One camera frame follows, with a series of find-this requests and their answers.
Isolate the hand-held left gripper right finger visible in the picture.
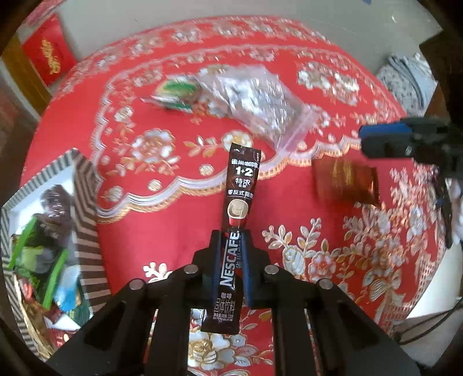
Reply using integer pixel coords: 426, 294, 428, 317
239, 231, 422, 376

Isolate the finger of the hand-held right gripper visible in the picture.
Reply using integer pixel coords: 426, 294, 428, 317
359, 122, 416, 158

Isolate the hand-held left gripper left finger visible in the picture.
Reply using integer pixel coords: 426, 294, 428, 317
47, 229, 222, 376

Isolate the dark red snack packet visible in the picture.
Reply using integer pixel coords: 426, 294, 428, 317
313, 159, 379, 207

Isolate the dark brown coffee stick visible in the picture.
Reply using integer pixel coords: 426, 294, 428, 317
200, 143, 262, 334

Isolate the brown striped cardboard box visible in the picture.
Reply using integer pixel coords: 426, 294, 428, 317
0, 148, 111, 360

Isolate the clear zip bag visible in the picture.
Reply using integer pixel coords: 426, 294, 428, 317
195, 67, 317, 154

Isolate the blue and white snack packet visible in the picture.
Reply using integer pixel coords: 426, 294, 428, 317
56, 268, 84, 313

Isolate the green cracker packet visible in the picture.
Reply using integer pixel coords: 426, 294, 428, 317
38, 249, 70, 309

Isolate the dark brown snack packet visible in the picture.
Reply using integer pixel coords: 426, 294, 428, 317
39, 184, 78, 235

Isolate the red floral snack packet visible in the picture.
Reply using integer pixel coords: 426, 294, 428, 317
45, 311, 82, 348

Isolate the green and red snack packet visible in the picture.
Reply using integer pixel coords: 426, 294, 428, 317
150, 74, 203, 113

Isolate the dark green snack packet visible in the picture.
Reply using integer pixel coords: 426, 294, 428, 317
8, 217, 49, 272

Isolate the gold foil snack packet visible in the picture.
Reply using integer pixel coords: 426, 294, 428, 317
20, 300, 49, 357

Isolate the grey patterned cloth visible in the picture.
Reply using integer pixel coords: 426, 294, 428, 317
376, 54, 438, 117

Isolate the red floral tablecloth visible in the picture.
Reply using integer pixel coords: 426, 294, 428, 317
20, 16, 447, 376

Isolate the black cable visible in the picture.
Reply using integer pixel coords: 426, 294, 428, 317
394, 296, 463, 344

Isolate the wooden door frame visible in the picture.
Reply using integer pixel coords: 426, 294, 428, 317
0, 36, 51, 116

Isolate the red wall hanging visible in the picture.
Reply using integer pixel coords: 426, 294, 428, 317
22, 14, 77, 87

